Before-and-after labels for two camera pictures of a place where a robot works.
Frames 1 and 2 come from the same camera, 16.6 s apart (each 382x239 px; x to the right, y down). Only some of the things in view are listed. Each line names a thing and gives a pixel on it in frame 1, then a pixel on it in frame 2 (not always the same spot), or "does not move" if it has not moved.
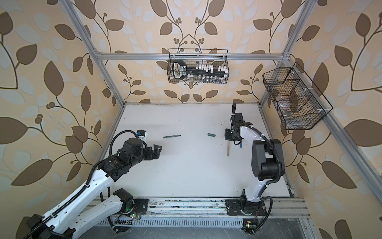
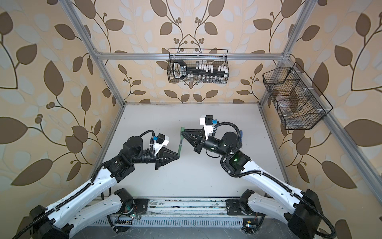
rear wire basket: [198, 65] does not move
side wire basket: [296, 102] does not move
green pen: [171, 136] to [180, 145]
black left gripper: [151, 156] to [160, 158]
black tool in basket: [180, 70] does not move
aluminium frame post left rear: [86, 37] does not move
